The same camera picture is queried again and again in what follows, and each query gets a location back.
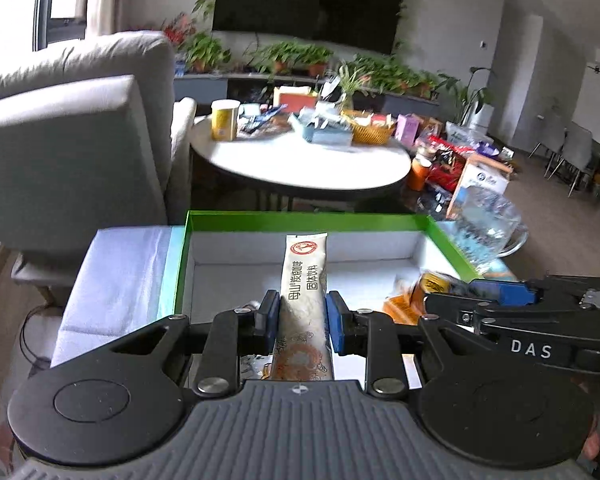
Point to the tall plant in white pot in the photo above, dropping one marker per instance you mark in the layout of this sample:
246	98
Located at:
472	100

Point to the green cardboard box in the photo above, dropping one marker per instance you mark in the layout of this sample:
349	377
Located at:
240	247

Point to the potted green plant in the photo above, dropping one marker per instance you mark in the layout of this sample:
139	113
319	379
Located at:
316	57
205	52
280	57

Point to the yellow can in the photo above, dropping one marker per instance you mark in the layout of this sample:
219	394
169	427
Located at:
225	122

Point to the red flowering plant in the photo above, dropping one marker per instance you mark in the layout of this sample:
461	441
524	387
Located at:
177	30

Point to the small orange snack packet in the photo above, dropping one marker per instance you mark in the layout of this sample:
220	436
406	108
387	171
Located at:
405	306

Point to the blue tray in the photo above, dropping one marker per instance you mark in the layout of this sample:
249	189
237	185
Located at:
330	136

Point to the beige stick sachet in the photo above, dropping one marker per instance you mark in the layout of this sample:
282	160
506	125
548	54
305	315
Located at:
305	280

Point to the grey armchair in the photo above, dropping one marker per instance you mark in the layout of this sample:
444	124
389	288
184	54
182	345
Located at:
55	160

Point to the dark snack packets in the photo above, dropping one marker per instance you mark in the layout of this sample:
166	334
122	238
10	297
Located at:
260	122

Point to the wicker basket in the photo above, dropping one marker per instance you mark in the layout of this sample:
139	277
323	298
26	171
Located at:
370	134

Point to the black television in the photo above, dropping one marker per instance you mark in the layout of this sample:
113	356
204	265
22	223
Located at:
305	0

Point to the teal patterned cloth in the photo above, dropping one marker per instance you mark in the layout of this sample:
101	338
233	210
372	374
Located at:
500	270

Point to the pink box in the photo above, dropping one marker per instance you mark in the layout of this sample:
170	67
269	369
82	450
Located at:
407	130

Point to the row of potted plants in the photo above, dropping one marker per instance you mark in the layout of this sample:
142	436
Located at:
400	77

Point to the orange and white tissue box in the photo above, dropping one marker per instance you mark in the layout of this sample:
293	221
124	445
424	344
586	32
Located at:
292	100

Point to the white cloth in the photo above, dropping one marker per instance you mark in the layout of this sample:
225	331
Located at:
120	280

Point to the grey dining chair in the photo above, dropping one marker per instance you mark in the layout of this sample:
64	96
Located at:
550	142
577	152

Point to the red snack bag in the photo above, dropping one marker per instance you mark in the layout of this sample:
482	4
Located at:
445	175

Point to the white carton box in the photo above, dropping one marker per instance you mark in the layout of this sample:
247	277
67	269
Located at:
485	177

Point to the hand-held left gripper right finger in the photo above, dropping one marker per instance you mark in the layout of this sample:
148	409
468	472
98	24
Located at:
334	325

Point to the plant in glass vase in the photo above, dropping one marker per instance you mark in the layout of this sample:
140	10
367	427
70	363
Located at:
350	82

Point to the glass pitcher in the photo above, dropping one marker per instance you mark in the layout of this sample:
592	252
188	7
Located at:
485	220

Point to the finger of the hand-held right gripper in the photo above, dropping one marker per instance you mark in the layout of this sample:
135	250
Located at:
505	292
455	307

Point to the round white table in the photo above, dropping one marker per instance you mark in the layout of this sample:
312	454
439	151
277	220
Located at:
290	165

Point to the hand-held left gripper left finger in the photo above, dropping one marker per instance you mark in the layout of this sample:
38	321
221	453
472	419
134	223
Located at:
270	321

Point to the orange jar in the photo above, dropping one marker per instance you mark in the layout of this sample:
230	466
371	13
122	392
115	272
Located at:
420	175

